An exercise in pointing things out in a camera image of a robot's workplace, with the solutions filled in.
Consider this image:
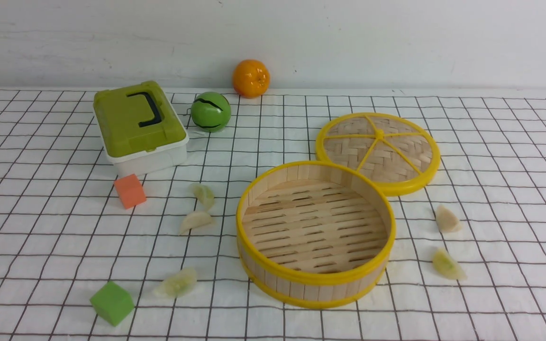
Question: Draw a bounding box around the white dumpling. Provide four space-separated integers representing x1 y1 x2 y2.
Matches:
178 211 214 235
435 205 462 233

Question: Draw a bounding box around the green foam cube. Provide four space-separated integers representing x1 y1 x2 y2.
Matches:
90 281 135 326

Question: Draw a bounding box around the pale green dumpling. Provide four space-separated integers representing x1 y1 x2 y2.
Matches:
190 183 215 211

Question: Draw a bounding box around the bamboo steamer tray yellow rim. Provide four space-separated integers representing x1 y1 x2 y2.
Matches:
236 161 396 309

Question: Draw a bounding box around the checkered white tablecloth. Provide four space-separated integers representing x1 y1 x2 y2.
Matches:
0 88 546 341

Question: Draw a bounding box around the woven bamboo steamer lid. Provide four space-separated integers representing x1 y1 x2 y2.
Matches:
316 112 441 197

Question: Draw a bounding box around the green striped ball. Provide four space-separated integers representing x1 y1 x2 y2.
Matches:
191 91 231 133

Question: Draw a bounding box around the greenish dumpling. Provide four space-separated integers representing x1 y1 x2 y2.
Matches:
153 268 197 298

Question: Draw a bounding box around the orange fruit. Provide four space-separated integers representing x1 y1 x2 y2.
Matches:
232 60 270 99

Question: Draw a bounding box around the orange foam cube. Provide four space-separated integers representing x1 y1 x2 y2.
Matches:
113 173 147 209

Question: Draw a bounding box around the green lidded white box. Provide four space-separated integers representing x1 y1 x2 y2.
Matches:
92 81 189 177

